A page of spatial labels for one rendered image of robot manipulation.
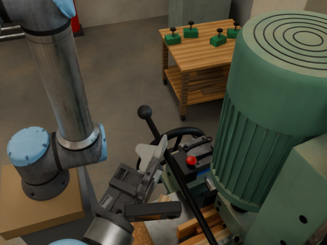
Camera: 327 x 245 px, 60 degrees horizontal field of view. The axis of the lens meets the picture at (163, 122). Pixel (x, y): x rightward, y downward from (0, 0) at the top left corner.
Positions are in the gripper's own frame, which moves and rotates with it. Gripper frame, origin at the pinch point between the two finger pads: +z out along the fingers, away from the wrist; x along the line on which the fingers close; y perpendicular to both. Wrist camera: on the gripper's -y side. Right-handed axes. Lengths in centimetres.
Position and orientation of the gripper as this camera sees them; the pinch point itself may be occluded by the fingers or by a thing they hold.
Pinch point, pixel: (166, 151)
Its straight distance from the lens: 67.3
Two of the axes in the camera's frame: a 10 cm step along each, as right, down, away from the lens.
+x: -0.7, 5.7, 8.2
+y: -9.1, -3.8, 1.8
